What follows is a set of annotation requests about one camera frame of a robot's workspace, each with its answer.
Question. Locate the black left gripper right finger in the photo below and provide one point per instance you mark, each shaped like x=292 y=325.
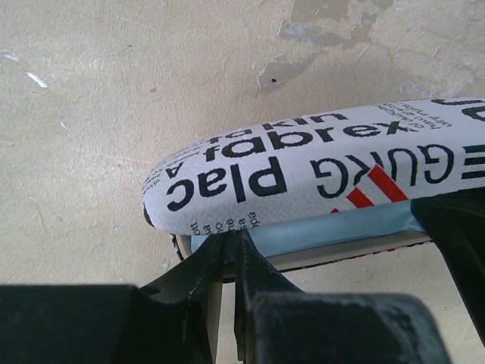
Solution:
x=276 y=322

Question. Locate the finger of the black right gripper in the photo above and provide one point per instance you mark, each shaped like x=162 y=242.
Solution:
x=455 y=223

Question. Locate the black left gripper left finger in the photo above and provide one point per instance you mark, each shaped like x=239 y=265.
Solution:
x=173 y=319

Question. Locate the blue cleaning cloth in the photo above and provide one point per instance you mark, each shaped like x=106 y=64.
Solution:
x=391 y=223

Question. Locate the white printed glasses case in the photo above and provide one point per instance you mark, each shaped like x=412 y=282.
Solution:
x=320 y=164

